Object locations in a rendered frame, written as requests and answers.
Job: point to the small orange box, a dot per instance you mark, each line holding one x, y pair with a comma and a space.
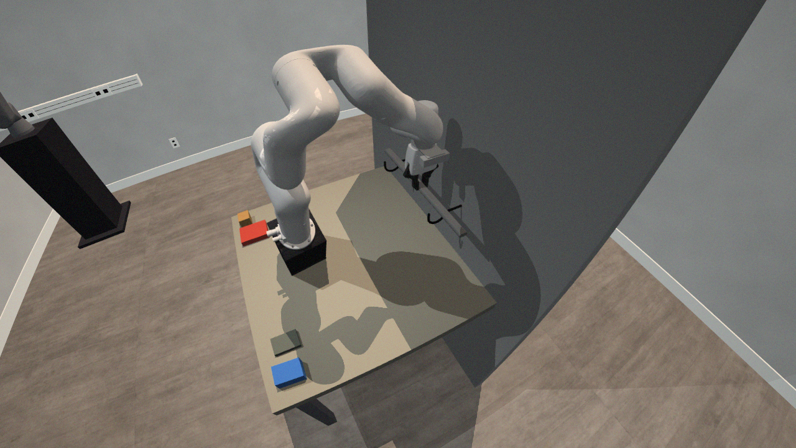
244, 218

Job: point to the red rectangular block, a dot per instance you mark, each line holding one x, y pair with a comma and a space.
253, 233

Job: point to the blue rectangular block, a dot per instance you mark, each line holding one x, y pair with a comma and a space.
288, 373

